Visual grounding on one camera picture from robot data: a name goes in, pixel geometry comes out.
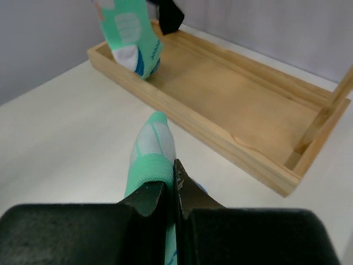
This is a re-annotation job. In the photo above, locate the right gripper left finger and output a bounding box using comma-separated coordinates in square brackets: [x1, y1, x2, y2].
[1, 182, 167, 264]

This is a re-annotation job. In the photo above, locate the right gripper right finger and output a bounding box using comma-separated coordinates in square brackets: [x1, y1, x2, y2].
[174, 160, 340, 264]

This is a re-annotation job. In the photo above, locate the teal patterned sock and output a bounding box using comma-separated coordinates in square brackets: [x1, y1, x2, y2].
[125, 112, 178, 264]
[93, 0, 163, 80]

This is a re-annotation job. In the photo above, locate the thin black sock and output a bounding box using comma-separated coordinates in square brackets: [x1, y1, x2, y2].
[148, 0, 185, 35]

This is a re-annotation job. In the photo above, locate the wooden hanger rack frame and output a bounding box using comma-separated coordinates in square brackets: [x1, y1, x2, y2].
[87, 20, 352, 197]

